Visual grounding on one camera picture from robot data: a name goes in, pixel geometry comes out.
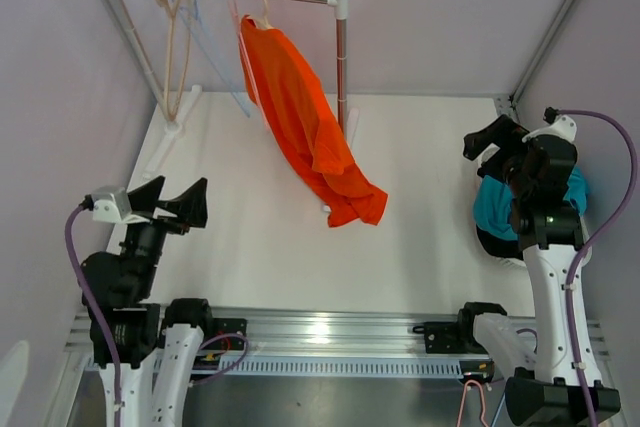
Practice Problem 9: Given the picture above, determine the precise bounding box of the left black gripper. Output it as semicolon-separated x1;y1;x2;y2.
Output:
121;174;206;296

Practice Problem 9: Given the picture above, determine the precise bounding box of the teal t shirt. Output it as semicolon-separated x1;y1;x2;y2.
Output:
472;167;589;241

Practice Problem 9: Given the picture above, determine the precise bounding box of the beige wooden hanger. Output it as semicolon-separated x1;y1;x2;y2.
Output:
155;0;192;123
251;0;273;30

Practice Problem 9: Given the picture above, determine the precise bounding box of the black t shirt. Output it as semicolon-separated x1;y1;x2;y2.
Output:
476;226;523;261

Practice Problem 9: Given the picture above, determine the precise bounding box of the orange t shirt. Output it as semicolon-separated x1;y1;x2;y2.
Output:
241;16;388;227

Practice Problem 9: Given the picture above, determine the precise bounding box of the light blue wire hanger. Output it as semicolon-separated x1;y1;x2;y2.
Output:
179;0;252;118

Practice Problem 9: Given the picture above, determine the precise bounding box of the pink wire hanger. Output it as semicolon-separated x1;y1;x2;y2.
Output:
229;0;271;132

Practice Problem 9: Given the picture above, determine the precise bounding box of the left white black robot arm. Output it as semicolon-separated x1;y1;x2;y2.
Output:
79;176;216;426

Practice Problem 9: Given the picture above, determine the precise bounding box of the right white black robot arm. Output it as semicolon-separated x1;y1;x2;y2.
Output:
455;115;621;426

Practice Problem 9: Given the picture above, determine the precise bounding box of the pink hanger on floor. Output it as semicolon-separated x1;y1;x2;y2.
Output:
455;379;489;427

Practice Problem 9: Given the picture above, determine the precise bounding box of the blue hanger on floor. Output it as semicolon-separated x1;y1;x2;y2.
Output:
490;390;506;427

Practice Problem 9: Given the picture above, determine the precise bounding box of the metal clothes rack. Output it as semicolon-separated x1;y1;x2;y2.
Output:
106;0;359;180

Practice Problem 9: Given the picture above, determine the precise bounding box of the white plastic basket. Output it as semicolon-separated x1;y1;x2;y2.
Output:
472;145;589;268

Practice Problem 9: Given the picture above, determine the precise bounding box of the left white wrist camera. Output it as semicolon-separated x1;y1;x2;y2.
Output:
83;186;151;225

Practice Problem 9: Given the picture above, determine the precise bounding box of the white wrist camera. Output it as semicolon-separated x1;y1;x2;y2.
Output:
83;186;151;225
522;107;577;143

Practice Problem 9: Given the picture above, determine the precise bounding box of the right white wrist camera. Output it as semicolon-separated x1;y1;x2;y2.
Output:
522;107;577;143

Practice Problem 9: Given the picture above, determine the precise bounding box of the aluminium mounting rail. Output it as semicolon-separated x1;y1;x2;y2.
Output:
64;306;611;378

